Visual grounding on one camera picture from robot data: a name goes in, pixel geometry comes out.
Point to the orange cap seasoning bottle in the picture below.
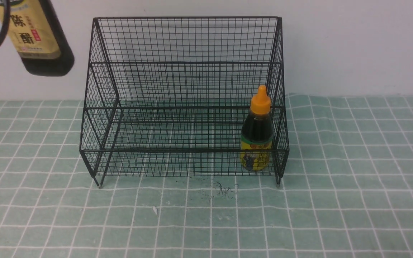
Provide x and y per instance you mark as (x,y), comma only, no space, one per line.
(257,133)

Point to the dark vinegar bottle yellow label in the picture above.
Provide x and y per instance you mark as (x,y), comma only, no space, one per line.
(37,35)

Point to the green checkered tablecloth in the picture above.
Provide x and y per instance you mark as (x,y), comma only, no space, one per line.
(347,191)

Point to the black wire mesh shelf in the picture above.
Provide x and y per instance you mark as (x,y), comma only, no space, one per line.
(168,96)

